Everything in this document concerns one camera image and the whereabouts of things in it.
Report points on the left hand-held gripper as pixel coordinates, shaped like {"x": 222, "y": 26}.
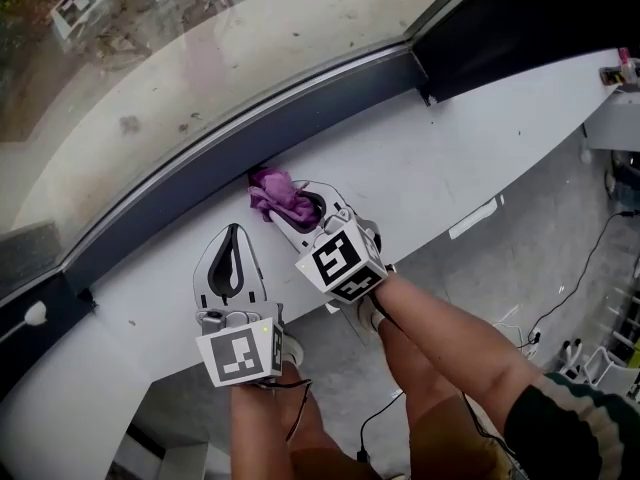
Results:
{"x": 237, "y": 355}

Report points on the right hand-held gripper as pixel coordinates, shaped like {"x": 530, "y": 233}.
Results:
{"x": 337, "y": 260}

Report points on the purple cloth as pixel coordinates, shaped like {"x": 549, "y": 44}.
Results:
{"x": 280, "y": 193}

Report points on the person's right forearm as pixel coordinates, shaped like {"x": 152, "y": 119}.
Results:
{"x": 460, "y": 338}

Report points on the person's left forearm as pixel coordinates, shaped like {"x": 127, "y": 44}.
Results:
{"x": 255, "y": 428}

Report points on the person's left white shoe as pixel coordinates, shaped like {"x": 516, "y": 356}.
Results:
{"x": 294, "y": 350}

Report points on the person's white shoe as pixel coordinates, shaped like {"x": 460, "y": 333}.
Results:
{"x": 371, "y": 315}
{"x": 294, "y": 350}

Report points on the person's right white shoe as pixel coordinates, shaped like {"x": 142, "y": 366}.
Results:
{"x": 371, "y": 315}

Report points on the person's left leg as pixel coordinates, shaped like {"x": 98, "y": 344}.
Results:
{"x": 312, "y": 418}

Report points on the person's leg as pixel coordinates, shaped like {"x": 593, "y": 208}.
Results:
{"x": 312, "y": 418}
{"x": 405, "y": 368}

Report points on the person's right leg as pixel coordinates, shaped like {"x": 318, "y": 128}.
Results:
{"x": 405, "y": 368}

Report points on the white shelf cabinet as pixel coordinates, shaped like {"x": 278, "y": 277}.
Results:
{"x": 190, "y": 460}

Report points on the white power strip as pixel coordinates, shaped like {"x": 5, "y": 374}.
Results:
{"x": 531, "y": 340}

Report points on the brown shorts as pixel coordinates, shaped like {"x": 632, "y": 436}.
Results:
{"x": 445, "y": 453}

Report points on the white water dispenser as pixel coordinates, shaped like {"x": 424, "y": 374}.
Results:
{"x": 615, "y": 123}

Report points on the white wheeled rack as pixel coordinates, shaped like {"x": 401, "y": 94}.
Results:
{"x": 600, "y": 368}

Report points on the green sweatshirt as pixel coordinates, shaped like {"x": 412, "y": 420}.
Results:
{"x": 575, "y": 428}

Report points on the small pink bottle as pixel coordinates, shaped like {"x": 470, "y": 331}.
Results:
{"x": 626, "y": 58}

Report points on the black window frame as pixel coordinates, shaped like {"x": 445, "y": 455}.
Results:
{"x": 225, "y": 158}

